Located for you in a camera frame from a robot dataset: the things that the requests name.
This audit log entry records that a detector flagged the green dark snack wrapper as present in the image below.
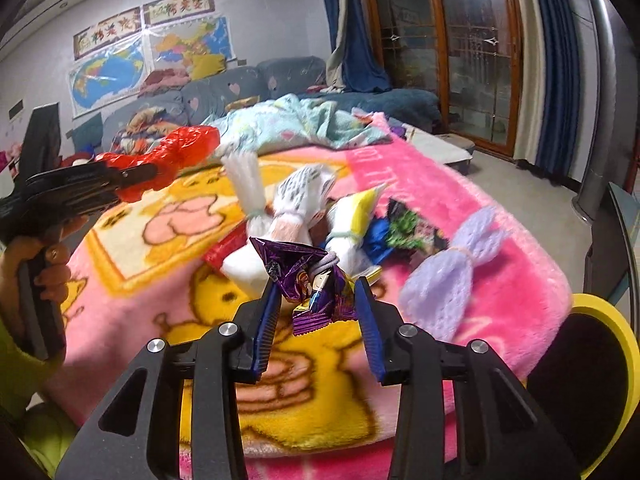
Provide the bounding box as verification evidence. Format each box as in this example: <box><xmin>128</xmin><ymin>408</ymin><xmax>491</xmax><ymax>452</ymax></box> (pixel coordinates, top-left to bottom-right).
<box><xmin>386</xmin><ymin>198</ymin><xmax>449</xmax><ymax>257</ymax></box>

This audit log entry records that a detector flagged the world map poster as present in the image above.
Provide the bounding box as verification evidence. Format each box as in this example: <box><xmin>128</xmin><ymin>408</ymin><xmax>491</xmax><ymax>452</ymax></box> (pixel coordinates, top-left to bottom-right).
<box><xmin>67</xmin><ymin>36</ymin><xmax>149</xmax><ymax>118</ymax></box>

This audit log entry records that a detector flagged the red plastic bag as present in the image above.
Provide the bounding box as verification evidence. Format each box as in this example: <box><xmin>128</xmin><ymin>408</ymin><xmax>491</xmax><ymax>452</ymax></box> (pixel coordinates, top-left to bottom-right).
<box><xmin>96</xmin><ymin>126</ymin><xmax>220</xmax><ymax>203</ymax></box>

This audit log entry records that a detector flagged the white patterned foam sleeve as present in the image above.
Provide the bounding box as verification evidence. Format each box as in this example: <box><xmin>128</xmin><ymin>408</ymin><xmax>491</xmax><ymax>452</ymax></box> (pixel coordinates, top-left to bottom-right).
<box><xmin>266</xmin><ymin>164</ymin><xmax>336</xmax><ymax>245</ymax></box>

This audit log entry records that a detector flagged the red snack package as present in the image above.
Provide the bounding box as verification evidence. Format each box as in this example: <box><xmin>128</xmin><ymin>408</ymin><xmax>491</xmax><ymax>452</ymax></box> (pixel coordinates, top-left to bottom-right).
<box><xmin>202</xmin><ymin>230</ymin><xmax>247</xmax><ymax>273</ymax></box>

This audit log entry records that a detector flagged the wooden glass sliding door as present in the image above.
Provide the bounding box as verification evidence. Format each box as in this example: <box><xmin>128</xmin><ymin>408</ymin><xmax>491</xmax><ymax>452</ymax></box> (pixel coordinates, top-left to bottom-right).
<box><xmin>364</xmin><ymin>0</ymin><xmax>522</xmax><ymax>157</ymax></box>

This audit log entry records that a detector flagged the light blue floral blanket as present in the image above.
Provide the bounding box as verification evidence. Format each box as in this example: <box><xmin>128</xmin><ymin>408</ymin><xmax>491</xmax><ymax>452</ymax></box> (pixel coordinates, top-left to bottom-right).
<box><xmin>203</xmin><ymin>94</ymin><xmax>392</xmax><ymax>158</ymax></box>

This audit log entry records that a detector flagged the blue grey sofa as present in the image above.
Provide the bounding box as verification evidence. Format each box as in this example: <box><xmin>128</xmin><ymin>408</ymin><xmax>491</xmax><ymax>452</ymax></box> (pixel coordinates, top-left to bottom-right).
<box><xmin>67</xmin><ymin>55</ymin><xmax>443</xmax><ymax>156</ymax></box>

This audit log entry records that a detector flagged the lavender foam net sleeve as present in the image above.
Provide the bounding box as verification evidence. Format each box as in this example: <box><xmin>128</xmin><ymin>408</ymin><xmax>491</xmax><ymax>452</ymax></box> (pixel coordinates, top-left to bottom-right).
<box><xmin>398</xmin><ymin>206</ymin><xmax>508</xmax><ymax>342</ymax></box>

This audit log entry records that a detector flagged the pink cartoon fleece blanket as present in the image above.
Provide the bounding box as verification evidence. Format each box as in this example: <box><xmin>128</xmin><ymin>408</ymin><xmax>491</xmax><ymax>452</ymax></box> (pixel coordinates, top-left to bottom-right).
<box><xmin>46</xmin><ymin>140</ymin><xmax>572</xmax><ymax>479</ymax></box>

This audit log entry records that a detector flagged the silver tower air conditioner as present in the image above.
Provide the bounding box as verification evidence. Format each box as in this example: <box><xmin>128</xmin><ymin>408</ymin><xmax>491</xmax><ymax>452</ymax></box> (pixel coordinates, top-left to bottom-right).
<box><xmin>573</xmin><ymin>0</ymin><xmax>616</xmax><ymax>224</ymax></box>

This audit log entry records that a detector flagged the yellow white snack bag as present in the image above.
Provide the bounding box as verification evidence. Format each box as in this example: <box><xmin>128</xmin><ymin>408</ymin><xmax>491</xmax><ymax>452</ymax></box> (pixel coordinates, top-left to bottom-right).
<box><xmin>326</xmin><ymin>184</ymin><xmax>386</xmax><ymax>276</ymax></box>

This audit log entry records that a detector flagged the white foam net sleeve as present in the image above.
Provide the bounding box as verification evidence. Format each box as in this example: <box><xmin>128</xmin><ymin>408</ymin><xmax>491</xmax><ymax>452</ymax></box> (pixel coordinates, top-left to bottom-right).
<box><xmin>222</xmin><ymin>152</ymin><xmax>272</xmax><ymax>237</ymax></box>

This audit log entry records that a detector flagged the right blue curtain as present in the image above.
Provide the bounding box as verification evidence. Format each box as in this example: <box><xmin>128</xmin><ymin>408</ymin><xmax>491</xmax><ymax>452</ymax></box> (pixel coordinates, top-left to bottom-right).
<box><xmin>535</xmin><ymin>0</ymin><xmax>582</xmax><ymax>179</ymax></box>

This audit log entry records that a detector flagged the blue curtain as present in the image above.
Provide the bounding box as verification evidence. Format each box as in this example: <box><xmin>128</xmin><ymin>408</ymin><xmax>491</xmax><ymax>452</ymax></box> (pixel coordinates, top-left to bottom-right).
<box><xmin>535</xmin><ymin>0</ymin><xmax>582</xmax><ymax>179</ymax></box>
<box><xmin>323</xmin><ymin>0</ymin><xmax>392</xmax><ymax>93</ymax></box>

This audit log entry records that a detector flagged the blue plastic bag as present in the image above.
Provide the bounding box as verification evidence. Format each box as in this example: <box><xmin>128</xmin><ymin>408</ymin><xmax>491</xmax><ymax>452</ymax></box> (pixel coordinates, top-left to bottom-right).
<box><xmin>362</xmin><ymin>217</ymin><xmax>395</xmax><ymax>266</ymax></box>

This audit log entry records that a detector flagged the white top coffee table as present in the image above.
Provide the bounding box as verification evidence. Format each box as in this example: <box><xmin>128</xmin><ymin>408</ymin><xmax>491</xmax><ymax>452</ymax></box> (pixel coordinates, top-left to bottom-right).
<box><xmin>402</xmin><ymin>124</ymin><xmax>475</xmax><ymax>176</ymax></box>

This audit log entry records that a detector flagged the purple snack wrapper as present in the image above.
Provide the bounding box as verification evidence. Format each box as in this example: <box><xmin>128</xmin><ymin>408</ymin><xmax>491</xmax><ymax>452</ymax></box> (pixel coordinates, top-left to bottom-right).
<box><xmin>250</xmin><ymin>237</ymin><xmax>357</xmax><ymax>336</ymax></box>

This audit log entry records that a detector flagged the yellow rimmed black trash bin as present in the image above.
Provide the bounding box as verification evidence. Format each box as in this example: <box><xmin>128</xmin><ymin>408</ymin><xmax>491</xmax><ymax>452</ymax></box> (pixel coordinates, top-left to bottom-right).
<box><xmin>526</xmin><ymin>294</ymin><xmax>639</xmax><ymax>479</ymax></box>

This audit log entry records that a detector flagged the person's left hand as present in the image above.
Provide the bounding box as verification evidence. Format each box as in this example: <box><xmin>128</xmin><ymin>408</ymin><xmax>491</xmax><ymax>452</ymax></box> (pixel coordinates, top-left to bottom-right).
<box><xmin>1</xmin><ymin>236</ymin><xmax>70</xmax><ymax>353</ymax></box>

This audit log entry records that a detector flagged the china map poster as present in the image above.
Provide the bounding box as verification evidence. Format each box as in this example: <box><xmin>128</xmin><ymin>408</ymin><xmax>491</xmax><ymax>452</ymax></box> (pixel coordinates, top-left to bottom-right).
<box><xmin>149</xmin><ymin>14</ymin><xmax>236</xmax><ymax>79</ymax></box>

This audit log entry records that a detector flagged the left blue curtain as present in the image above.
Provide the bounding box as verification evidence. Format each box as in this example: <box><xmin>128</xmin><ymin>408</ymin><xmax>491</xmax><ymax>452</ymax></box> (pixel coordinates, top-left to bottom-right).
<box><xmin>323</xmin><ymin>0</ymin><xmax>392</xmax><ymax>93</ymax></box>

